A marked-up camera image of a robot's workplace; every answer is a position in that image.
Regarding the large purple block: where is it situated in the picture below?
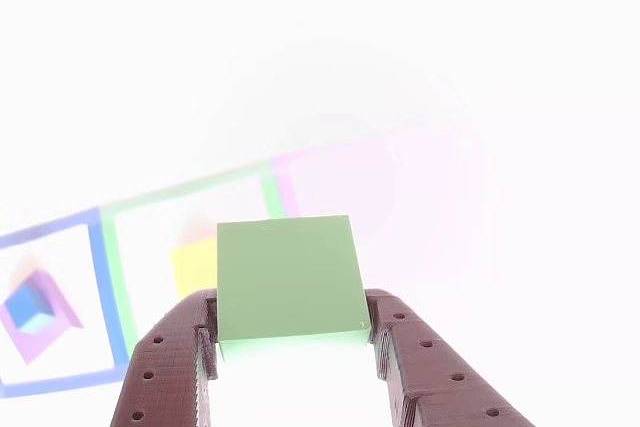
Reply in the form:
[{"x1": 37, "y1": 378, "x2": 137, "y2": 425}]
[{"x1": 0, "y1": 268, "x2": 85, "y2": 366}]

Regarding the small blue block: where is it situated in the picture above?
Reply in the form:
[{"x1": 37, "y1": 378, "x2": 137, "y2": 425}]
[{"x1": 2, "y1": 280, "x2": 57, "y2": 336}]

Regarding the purple square frame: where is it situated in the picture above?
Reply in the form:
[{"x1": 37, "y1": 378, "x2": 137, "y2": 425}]
[{"x1": 269, "y1": 131, "x2": 484, "y2": 222}]

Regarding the blue square frame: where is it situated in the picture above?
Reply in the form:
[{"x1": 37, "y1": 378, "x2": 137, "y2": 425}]
[{"x1": 0, "y1": 207, "x2": 132, "y2": 399}]

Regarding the green block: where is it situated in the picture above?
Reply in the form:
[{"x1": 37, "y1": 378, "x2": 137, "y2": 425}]
[{"x1": 215, "y1": 214, "x2": 372, "y2": 349}]

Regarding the green square frame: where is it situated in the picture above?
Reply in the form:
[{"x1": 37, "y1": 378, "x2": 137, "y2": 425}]
[{"x1": 98, "y1": 165, "x2": 287, "y2": 351}]

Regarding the orange block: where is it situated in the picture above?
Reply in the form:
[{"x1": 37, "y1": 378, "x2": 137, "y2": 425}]
[{"x1": 168, "y1": 238, "x2": 220, "y2": 301}]

